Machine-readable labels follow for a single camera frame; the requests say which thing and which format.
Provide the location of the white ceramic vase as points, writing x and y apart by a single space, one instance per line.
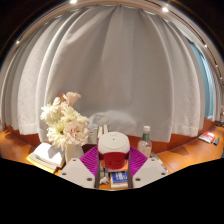
73 153

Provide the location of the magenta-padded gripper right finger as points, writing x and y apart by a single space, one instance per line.
150 170

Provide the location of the white flat book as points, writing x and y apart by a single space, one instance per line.
118 185

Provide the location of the clear plastic drink bottle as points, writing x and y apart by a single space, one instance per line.
144 145

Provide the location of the red and white charger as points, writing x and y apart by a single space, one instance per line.
113 148

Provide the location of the small dark object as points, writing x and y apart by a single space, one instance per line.
216 141

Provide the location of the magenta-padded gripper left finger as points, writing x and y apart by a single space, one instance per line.
76 171

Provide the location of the ceiling lights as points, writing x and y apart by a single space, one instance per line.
165 9

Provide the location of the white curtain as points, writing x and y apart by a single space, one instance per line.
116 66

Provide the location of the blue flat book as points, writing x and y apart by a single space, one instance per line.
119 177

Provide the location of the red and white packet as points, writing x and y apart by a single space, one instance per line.
207 137

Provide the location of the blue upright book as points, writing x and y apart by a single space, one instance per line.
105 129

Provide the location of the white and pink flowers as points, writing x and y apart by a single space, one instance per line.
66 123

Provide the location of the yellow flat book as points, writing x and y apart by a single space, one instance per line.
38 162

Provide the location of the grey upright book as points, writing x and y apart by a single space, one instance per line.
99 131

